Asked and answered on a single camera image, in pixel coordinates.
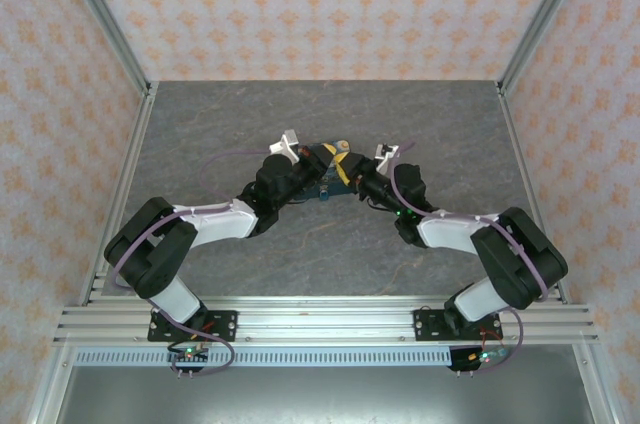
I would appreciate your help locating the blue starry night tin box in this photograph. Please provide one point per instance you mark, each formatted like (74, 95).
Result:
(336, 190)

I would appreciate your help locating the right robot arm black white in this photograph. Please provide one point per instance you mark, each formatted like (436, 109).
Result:
(520, 259)

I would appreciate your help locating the circuit board with LEDs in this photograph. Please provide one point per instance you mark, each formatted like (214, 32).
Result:
(487, 355)
(190, 355)

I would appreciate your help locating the grey metal sheet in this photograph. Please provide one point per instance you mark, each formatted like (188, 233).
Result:
(325, 394)

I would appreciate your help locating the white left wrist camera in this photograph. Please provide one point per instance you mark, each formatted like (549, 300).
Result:
(285, 144)

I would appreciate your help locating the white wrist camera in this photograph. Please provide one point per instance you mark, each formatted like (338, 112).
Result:
(285, 144)
(386, 156)

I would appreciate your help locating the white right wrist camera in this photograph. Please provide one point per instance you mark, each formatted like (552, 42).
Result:
(386, 156)

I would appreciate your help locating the aluminium side rail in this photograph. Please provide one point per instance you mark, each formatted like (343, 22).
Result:
(520, 169)
(125, 184)

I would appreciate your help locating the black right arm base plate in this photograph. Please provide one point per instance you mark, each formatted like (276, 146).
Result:
(425, 324)

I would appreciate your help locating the aluminium mounting rail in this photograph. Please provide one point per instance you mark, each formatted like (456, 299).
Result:
(325, 324)

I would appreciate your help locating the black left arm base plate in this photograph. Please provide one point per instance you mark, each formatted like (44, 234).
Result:
(225, 324)

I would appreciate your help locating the aluminium frame post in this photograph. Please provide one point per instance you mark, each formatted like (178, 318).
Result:
(545, 9)
(100, 9)

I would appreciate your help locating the aluminium frame leg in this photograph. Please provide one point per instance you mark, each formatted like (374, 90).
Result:
(600, 389)
(50, 389)

